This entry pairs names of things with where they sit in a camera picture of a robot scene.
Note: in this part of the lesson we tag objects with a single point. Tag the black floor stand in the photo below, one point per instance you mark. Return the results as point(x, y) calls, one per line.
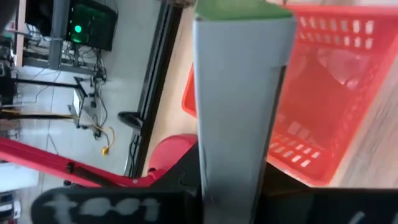
point(46, 84)

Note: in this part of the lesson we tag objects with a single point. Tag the black computer with green light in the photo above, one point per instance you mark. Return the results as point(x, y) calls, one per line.
point(93, 34)

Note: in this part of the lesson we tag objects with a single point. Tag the black table frame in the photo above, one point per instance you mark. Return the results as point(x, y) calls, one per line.
point(152, 93)

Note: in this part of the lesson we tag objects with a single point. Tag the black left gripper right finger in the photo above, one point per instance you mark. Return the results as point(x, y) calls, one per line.
point(311, 208)

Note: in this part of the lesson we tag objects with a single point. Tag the orange plastic basket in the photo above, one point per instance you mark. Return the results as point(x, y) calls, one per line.
point(382, 62)

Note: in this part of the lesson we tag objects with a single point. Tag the white box with green side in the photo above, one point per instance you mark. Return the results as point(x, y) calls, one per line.
point(236, 109)

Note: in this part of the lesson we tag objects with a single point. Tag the grey desk leg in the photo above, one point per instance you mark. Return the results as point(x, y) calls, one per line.
point(57, 34)

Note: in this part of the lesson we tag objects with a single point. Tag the black metal bar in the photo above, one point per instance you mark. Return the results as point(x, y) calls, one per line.
point(130, 119)

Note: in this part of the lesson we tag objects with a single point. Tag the red desk lamp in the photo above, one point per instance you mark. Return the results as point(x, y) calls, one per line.
point(174, 152)

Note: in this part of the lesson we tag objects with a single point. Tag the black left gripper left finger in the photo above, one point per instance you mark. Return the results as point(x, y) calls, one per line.
point(174, 202)

